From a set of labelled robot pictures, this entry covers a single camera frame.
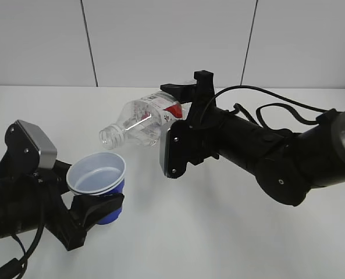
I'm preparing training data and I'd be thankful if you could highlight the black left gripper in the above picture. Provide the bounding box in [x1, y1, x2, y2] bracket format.
[23, 160, 125, 251]

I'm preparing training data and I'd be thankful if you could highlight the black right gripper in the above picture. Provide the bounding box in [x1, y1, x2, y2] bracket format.
[160, 70, 236, 166]

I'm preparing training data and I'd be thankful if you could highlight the blue paper cup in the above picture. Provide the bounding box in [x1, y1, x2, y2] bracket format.
[66, 152, 127, 226]

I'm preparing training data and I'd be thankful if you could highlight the clear Wahaha water bottle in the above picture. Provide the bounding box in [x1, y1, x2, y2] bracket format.
[99, 91, 189, 150]

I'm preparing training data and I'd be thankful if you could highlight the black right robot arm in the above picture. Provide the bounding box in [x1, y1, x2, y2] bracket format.
[160, 70, 345, 206]

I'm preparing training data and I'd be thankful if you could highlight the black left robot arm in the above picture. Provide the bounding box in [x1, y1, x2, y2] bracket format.
[0, 160, 124, 251]

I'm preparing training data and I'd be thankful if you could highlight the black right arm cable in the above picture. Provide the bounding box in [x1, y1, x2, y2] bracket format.
[201, 84, 333, 128]

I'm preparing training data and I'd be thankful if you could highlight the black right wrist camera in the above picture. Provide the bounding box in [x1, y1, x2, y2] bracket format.
[159, 120, 190, 179]

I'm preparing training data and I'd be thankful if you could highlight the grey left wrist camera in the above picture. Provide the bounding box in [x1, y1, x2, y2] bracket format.
[0, 120, 57, 178]

